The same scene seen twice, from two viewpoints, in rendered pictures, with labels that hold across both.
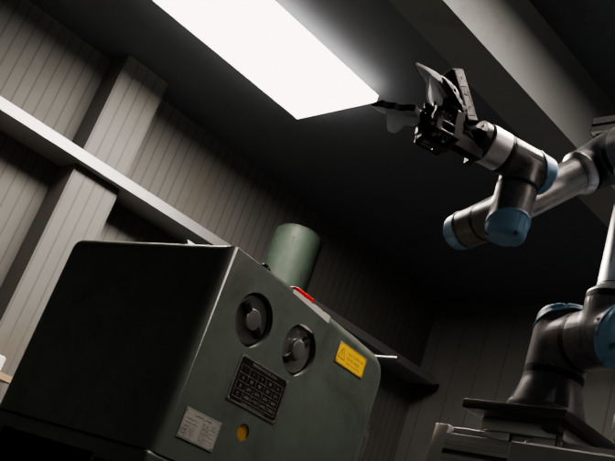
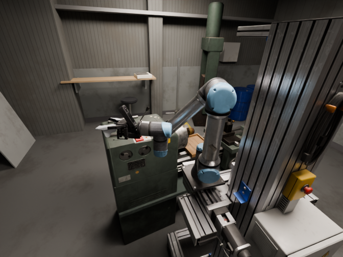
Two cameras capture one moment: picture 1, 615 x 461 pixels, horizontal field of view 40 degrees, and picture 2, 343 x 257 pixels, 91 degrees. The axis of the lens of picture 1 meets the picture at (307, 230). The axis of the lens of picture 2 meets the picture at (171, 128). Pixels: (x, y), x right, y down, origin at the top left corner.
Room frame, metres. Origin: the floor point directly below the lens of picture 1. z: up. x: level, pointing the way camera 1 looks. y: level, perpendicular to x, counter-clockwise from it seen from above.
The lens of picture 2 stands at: (0.72, -0.65, 1.97)
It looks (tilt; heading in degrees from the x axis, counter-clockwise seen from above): 28 degrees down; 21
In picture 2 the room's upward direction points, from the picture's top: 2 degrees clockwise
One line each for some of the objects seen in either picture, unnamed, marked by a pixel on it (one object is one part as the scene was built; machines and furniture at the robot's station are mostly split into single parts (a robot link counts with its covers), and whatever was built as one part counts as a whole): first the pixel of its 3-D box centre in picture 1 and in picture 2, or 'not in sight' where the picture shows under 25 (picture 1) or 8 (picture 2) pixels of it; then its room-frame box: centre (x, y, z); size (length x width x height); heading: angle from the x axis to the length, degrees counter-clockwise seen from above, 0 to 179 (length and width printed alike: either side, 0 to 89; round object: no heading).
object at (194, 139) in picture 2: not in sight; (195, 144); (2.35, -0.33, 0.88); 0.36 x 0.30 x 0.04; 47
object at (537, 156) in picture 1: (523, 166); (160, 130); (1.40, -0.34, 1.56); 0.11 x 0.08 x 0.09; 107
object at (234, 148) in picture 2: not in sight; (225, 137); (2.64, -0.65, 0.89); 0.53 x 0.30 x 0.06; 47
